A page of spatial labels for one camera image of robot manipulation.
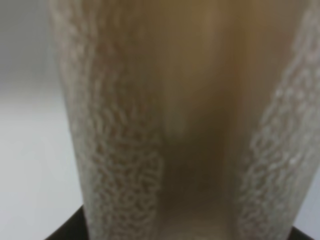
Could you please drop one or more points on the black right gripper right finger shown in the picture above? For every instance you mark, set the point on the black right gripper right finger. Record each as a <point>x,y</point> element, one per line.
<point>296,234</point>

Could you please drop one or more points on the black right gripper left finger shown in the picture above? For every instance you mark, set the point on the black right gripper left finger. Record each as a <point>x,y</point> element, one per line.
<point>74,228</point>

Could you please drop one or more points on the pink-labelled plastic drink bottle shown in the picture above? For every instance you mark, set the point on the pink-labelled plastic drink bottle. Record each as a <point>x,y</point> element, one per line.
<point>191,119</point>

